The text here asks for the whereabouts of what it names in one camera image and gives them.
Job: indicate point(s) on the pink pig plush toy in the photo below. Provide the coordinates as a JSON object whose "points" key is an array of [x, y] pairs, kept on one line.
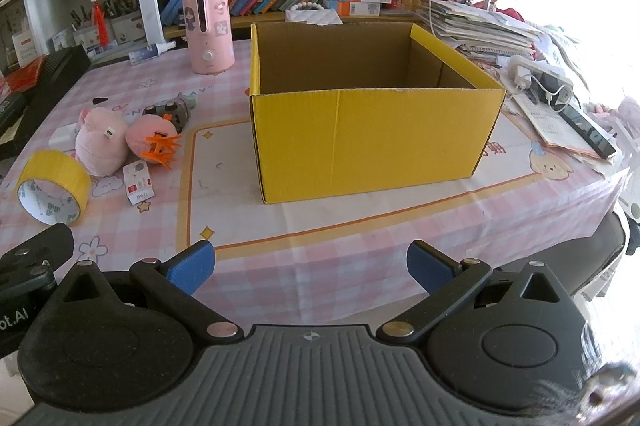
{"points": [[100, 141]]}

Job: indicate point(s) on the small picture card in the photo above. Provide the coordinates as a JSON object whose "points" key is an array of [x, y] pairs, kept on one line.
{"points": [[63, 40]]}

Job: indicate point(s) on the yellow tape roll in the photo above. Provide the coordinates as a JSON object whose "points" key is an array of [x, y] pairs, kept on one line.
{"points": [[55, 169]]}

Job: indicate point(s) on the black smartphone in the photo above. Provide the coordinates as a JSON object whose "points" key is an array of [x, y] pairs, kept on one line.
{"points": [[590, 131]]}

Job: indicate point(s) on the small white red card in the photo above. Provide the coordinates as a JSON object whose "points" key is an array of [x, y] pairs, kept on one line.
{"points": [[137, 181]]}

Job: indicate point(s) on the mint green grey gadget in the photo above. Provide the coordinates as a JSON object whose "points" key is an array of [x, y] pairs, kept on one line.
{"points": [[167, 109]]}

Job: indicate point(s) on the pink chick plush toy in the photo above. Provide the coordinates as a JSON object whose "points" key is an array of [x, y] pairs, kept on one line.
{"points": [[145, 136]]}

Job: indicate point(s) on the white power strip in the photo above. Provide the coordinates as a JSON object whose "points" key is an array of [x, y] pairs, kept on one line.
{"points": [[547, 81]]}

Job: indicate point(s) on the red booklet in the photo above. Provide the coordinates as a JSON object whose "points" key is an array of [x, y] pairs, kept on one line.
{"points": [[22, 76]]}

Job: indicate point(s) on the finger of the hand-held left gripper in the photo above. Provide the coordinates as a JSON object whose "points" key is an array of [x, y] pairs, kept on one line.
{"points": [[35, 251]]}

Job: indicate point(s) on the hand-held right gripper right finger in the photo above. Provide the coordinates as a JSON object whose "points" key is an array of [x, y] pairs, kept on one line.
{"points": [[427, 268]]}

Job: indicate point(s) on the stack of papers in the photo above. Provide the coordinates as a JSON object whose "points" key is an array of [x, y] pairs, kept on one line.
{"points": [[475, 24]]}

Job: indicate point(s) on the red tassel ornament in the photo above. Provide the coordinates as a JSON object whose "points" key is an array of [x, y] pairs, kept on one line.
{"points": [[98, 21]]}

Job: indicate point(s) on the pink humidifier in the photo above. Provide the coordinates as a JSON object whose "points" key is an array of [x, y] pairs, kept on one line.
{"points": [[207, 36]]}

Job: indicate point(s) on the bunch of pens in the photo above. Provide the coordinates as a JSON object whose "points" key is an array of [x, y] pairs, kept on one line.
{"points": [[117, 1]]}

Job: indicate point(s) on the white card red label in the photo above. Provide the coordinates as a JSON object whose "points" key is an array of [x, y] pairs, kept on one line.
{"points": [[26, 49]]}

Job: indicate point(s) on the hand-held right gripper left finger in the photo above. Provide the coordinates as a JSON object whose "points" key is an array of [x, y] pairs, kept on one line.
{"points": [[192, 266]]}

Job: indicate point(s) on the yellow cardboard box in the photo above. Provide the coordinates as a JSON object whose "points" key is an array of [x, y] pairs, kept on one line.
{"points": [[375, 141]]}

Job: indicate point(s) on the white blue spray bottle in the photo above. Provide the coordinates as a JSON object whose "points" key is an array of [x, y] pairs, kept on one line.
{"points": [[150, 53]]}

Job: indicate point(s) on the white charger plug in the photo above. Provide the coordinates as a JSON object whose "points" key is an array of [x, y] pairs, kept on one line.
{"points": [[521, 74]]}

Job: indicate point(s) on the pink checked tablecloth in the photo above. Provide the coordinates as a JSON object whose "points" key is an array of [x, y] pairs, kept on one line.
{"points": [[320, 251]]}

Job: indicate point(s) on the white pen holder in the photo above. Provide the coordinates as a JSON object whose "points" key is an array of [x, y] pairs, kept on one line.
{"points": [[92, 37], [127, 26]]}

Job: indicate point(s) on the pink edged paper sheet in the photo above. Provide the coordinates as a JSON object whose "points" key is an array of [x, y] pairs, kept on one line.
{"points": [[550, 126]]}

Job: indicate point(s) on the black ribbed case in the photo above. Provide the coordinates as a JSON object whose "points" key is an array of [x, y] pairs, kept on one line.
{"points": [[50, 81]]}

